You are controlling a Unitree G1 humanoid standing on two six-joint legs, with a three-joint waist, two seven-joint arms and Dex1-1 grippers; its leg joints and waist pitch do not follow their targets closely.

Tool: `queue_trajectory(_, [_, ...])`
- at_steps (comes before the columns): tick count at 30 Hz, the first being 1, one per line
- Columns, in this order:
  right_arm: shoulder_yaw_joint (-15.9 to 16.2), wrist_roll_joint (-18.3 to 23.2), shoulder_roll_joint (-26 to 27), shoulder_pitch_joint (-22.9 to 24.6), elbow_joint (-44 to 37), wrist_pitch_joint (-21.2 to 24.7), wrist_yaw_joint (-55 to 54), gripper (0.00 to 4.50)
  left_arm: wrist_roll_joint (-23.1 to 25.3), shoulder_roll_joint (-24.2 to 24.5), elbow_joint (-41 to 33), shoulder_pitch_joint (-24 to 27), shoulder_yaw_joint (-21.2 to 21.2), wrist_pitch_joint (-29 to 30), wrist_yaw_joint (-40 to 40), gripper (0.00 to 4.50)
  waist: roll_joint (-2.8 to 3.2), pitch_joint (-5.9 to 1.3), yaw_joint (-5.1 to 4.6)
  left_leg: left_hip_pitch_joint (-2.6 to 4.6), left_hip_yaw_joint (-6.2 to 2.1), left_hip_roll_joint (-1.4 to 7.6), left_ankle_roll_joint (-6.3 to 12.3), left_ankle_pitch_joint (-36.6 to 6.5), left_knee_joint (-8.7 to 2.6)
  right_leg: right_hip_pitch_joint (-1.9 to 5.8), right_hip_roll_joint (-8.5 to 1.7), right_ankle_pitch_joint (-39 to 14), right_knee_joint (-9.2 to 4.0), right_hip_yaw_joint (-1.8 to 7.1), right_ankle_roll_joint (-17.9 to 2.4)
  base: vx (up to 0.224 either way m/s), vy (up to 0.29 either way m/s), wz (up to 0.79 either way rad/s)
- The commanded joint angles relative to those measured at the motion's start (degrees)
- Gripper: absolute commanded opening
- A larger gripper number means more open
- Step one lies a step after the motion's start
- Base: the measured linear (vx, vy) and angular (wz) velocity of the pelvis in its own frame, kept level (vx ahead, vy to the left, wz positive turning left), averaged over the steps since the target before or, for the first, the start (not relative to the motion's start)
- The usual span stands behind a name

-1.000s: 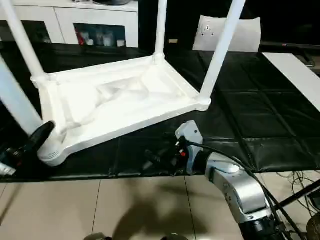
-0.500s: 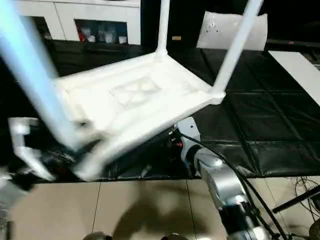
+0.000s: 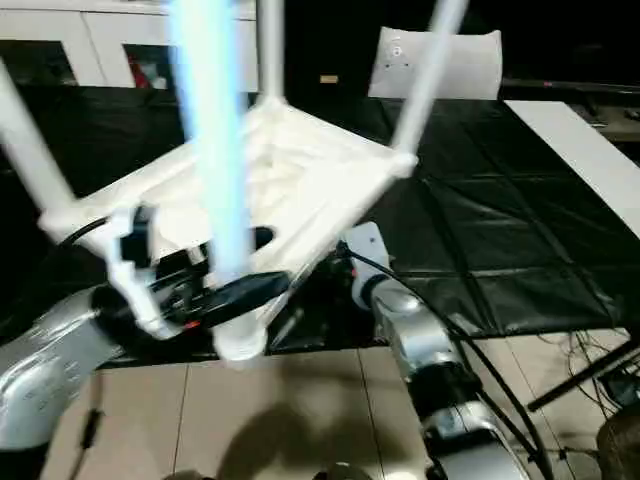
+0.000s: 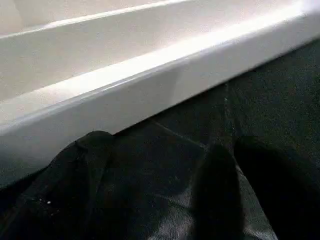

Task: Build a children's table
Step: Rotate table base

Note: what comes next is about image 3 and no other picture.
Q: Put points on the white plastic table leg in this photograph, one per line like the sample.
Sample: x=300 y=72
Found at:
x=425 y=75
x=30 y=145
x=215 y=150
x=270 y=50

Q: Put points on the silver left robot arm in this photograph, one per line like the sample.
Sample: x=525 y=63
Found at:
x=50 y=370

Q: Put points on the black work mat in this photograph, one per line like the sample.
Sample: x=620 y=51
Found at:
x=500 y=230

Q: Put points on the small yellow label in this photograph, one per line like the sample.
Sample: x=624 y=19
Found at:
x=328 y=78

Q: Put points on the black robot foot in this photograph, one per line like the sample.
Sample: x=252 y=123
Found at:
x=342 y=472

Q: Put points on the black cabinet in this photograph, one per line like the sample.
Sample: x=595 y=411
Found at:
x=330 y=40

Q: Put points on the white flat panel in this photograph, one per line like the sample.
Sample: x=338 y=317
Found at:
x=435 y=62

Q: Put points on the black folding stand leg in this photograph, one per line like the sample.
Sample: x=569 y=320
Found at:
x=585 y=375

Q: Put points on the white glass-door cabinet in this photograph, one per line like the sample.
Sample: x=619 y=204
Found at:
x=100 y=40

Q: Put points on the white sheet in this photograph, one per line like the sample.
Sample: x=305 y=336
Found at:
x=580 y=150

